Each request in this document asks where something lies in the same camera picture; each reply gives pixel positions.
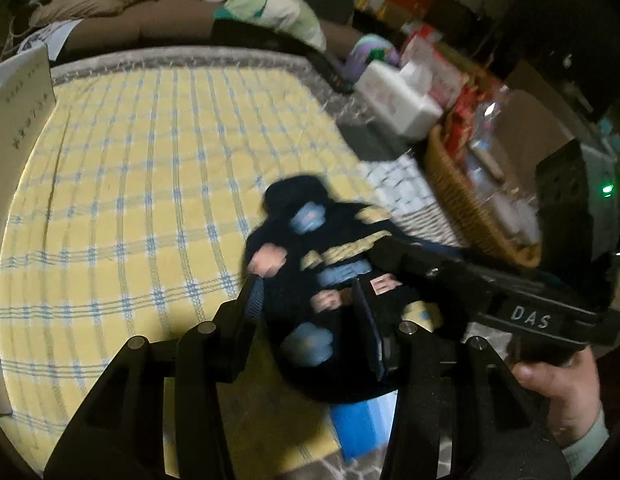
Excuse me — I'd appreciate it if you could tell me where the dark patterned sock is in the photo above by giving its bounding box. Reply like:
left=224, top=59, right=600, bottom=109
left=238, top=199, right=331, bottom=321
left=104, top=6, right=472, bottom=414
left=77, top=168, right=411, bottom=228
left=242, top=175, right=443, bottom=403

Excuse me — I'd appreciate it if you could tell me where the wicker basket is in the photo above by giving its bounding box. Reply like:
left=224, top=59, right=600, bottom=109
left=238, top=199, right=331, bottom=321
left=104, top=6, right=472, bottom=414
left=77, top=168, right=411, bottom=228
left=422, top=90, right=545, bottom=268

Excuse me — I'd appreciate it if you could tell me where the pink and red packet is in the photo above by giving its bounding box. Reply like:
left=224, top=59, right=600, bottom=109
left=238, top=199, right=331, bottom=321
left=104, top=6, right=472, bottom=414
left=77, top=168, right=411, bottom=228
left=400, top=30, right=470, bottom=106

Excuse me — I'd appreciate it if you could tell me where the black remote control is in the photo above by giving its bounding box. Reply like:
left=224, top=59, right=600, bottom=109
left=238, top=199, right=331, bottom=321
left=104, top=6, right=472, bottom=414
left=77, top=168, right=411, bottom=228
left=310, top=52, right=355, bottom=96

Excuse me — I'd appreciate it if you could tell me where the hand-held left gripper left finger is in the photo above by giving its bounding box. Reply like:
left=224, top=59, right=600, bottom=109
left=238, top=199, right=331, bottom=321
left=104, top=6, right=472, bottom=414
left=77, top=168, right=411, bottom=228
left=42, top=275, right=268, bottom=480

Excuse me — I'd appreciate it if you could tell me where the yellow plaid cloth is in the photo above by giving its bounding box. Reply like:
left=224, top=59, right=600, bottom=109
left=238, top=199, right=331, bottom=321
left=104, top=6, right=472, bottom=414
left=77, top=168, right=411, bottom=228
left=0, top=65, right=405, bottom=471

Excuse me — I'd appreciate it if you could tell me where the green and white printed bag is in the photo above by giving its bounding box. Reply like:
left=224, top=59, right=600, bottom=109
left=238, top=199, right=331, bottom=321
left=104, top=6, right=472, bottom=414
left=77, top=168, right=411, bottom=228
left=212, top=0, right=328, bottom=53

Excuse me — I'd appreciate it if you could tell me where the printed paper sheet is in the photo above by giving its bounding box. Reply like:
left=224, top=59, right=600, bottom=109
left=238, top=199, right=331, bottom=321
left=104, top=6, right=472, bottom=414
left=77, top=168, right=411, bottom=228
left=15, top=17, right=83, bottom=61

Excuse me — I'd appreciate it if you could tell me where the white tissue pack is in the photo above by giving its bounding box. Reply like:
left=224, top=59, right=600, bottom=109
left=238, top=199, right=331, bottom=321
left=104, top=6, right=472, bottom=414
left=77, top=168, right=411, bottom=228
left=357, top=60, right=443, bottom=141

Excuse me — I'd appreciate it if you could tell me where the person's right forearm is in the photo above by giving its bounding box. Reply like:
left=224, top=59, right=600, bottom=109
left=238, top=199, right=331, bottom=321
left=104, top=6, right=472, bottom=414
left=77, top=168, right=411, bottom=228
left=560, top=410, right=613, bottom=480

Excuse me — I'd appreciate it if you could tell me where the white cardboard box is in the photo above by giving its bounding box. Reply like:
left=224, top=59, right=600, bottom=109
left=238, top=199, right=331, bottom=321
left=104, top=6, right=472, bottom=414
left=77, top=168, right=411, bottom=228
left=0, top=46, right=57, bottom=417

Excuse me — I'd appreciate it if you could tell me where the blue block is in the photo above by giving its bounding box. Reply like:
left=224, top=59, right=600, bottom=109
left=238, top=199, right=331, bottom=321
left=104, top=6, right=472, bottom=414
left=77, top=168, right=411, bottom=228
left=330, top=392, right=398, bottom=463

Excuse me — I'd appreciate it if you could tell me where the brown sofa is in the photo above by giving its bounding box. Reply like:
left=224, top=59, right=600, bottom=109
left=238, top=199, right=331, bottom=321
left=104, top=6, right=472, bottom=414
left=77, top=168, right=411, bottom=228
left=20, top=0, right=371, bottom=63

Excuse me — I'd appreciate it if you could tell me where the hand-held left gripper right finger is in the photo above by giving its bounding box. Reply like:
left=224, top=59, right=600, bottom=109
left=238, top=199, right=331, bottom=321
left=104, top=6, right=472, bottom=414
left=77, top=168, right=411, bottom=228
left=352, top=277, right=573, bottom=480

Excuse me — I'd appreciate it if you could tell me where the purple and green toy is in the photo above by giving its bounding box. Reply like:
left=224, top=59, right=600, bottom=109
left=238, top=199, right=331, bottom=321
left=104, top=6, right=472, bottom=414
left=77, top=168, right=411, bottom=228
left=345, top=34, right=403, bottom=78

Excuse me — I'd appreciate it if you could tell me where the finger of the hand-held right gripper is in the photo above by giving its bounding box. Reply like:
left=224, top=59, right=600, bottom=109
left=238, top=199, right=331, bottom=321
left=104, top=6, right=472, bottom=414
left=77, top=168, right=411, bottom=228
left=372, top=235, right=495, bottom=301

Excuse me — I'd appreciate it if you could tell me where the person's right hand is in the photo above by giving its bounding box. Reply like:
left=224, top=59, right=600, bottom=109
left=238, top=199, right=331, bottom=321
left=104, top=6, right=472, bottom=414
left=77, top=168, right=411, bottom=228
left=512, top=347, right=605, bottom=443

